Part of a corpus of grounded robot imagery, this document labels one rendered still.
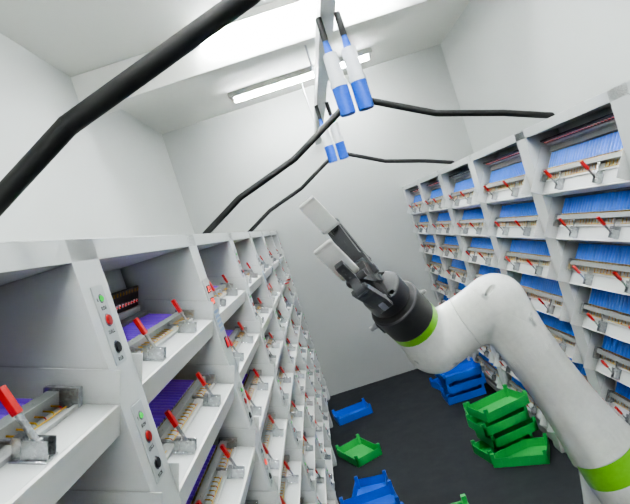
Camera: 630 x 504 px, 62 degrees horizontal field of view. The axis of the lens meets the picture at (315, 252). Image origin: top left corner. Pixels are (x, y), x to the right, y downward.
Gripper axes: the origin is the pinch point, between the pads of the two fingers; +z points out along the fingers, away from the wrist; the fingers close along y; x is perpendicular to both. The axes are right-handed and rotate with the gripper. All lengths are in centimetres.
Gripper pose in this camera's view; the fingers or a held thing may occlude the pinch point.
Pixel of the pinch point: (317, 226)
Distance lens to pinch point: 78.6
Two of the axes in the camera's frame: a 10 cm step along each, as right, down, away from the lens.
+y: -1.8, -5.3, 8.3
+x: 7.6, -6.1, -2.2
